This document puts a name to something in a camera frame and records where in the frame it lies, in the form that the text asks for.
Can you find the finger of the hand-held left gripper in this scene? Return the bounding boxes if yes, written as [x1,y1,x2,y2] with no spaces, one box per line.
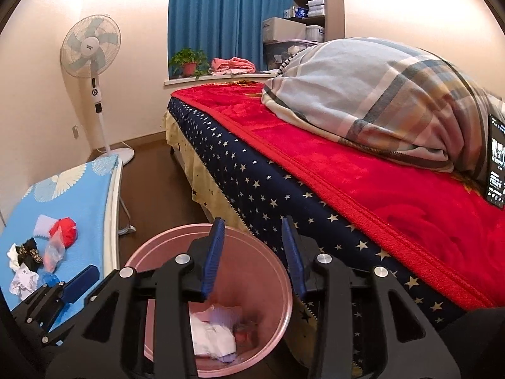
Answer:
[21,264,99,318]

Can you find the blue curtain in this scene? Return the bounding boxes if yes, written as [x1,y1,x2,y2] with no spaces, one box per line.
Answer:
[168,0,295,78]

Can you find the clear plastic bag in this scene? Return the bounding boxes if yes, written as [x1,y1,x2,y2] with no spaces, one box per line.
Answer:
[43,229,66,271]

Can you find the yellow bed skirt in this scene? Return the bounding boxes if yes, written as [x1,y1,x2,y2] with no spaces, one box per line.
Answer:
[164,111,317,326]

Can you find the white crumpled paper wad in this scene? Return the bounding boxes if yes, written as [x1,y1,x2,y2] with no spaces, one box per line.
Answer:
[191,304,243,358]

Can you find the white cloth scrap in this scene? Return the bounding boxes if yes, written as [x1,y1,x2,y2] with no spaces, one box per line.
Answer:
[7,244,24,272]

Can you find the black floral cloth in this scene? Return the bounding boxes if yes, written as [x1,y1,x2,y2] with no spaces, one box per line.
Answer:
[16,238,44,273]

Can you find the wooden bookshelf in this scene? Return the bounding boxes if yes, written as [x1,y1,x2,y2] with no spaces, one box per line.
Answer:
[291,0,346,43]

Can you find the red white sock ball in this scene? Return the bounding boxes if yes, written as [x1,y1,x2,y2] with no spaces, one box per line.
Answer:
[49,217,79,248]

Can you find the pink plastic bin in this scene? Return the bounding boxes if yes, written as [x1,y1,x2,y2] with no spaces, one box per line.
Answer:
[124,224,293,372]

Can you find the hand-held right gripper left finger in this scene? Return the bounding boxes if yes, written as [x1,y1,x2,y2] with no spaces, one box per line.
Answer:
[45,217,226,379]

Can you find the blue patterned tablecloth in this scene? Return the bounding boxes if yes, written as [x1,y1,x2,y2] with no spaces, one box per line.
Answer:
[0,154,119,332]

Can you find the black smartphone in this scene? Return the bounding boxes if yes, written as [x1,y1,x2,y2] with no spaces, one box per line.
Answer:
[484,114,505,210]

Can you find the white foam net sleeve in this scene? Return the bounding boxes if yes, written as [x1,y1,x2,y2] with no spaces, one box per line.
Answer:
[33,214,60,238]

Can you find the potted green plant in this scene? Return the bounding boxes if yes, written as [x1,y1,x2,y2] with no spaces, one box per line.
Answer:
[169,48,210,78]

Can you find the striped pillow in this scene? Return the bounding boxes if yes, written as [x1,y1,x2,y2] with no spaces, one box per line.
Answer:
[277,53,313,78]

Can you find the pink folded cloth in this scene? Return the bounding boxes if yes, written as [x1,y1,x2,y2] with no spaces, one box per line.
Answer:
[210,57,256,75]

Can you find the plaid duvet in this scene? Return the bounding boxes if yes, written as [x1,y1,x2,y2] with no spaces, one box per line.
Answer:
[262,37,505,185]

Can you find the white crumpled paper ball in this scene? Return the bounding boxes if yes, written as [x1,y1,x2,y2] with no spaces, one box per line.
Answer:
[10,268,39,299]

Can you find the white windowsill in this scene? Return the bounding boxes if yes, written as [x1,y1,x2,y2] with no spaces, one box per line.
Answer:
[163,72,277,88]

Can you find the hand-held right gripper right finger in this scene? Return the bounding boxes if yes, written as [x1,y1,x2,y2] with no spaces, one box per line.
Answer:
[281,215,462,379]

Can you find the beige storage box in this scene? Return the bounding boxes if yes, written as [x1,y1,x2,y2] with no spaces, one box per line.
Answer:
[262,17,307,44]

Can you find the white standing fan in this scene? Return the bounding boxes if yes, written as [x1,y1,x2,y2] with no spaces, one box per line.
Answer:
[60,14,135,163]

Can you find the navy star mattress cover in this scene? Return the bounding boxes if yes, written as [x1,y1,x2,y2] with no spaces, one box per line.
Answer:
[168,97,467,369]

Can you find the dark cloth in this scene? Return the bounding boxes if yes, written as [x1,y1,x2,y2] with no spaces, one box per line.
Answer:
[434,307,505,379]

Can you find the white table frame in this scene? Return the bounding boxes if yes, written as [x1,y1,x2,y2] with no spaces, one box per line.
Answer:
[106,158,137,274]

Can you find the large clear storage bin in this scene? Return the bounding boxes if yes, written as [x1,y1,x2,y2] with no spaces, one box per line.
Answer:
[263,39,321,72]

